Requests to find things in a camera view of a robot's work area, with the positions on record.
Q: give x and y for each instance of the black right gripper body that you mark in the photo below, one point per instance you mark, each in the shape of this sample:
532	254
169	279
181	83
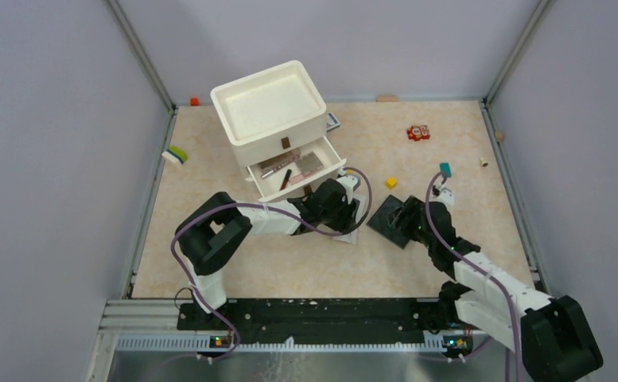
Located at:
413	210

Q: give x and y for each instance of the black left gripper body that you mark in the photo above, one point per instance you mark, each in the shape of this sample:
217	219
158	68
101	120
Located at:
340	217

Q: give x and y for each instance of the white false eyelash card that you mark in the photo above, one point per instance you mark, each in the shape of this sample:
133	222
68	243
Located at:
352	237

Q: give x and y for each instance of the pink compact case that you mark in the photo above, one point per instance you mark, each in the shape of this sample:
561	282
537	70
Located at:
299	178

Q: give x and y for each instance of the silver red lip pencil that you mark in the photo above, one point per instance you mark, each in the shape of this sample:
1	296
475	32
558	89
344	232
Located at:
272	170

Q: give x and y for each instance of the brown eyeshadow palette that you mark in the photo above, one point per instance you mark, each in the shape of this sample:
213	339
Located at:
278	159

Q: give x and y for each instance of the white plastic drawer organizer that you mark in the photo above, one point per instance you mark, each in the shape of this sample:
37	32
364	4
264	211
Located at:
271	112

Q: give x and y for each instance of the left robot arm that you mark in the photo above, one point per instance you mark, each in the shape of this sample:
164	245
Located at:
211	235

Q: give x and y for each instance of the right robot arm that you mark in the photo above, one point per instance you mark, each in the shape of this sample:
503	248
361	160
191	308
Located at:
551	336

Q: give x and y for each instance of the dark green building baseplate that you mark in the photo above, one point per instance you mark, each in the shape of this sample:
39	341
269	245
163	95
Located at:
397	220

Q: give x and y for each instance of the small yellow cube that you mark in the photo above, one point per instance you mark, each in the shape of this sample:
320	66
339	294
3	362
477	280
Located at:
391	182

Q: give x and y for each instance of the blue playing card deck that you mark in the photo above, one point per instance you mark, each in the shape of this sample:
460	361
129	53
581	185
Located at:
332	122

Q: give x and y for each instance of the teal toy block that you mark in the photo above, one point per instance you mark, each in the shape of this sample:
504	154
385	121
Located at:
445	168

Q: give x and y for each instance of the green blue white toy block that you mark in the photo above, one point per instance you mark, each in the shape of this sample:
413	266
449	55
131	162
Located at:
175	155

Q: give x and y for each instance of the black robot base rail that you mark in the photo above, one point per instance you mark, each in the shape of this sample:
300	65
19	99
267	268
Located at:
327	321

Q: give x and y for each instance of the wooden block at wall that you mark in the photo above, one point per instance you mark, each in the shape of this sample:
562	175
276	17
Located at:
387	98

